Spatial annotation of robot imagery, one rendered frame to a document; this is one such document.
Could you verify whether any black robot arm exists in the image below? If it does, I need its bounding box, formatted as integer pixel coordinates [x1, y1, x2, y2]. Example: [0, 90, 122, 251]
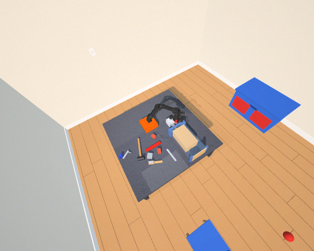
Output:
[146, 104, 185, 123]

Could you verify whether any hammer with wooden handle and black head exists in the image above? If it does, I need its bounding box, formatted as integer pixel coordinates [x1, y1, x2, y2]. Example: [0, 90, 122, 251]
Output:
[137, 138, 145, 161]

